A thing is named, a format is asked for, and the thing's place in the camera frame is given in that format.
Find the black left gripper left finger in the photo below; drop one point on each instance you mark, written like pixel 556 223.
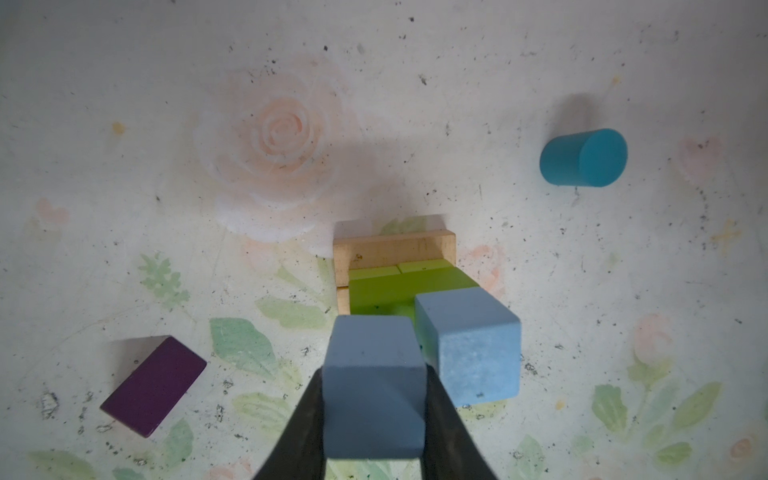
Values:
pixel 299 452

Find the natural wood plank block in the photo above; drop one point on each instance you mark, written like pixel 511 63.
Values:
pixel 388 250

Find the light blue cube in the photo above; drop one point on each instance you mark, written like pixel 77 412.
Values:
pixel 472 341
pixel 374 382

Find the teal cylinder block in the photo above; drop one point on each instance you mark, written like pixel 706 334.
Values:
pixel 587 159

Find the purple wood block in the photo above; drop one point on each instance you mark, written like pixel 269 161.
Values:
pixel 143 400

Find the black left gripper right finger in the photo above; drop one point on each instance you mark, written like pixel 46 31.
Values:
pixel 449 451

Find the long green block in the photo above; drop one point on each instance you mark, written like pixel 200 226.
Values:
pixel 395 294

